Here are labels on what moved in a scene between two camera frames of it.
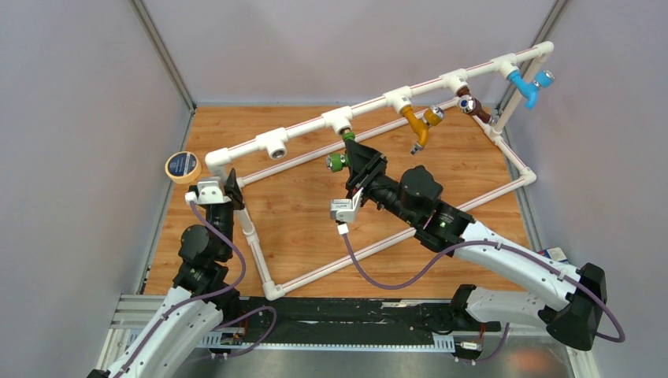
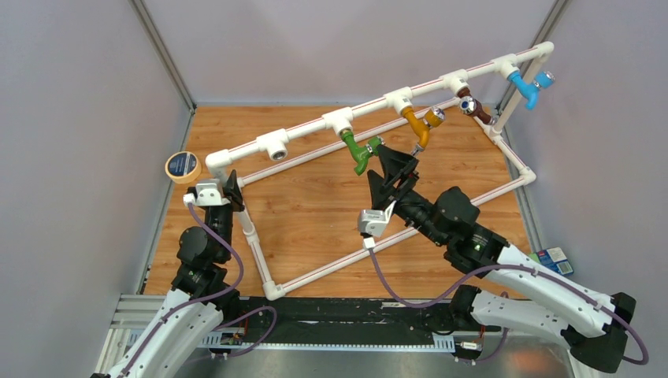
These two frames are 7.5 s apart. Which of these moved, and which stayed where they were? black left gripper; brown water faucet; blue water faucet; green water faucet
Moved: green water faucet
Stayed: black left gripper; blue water faucet; brown water faucet
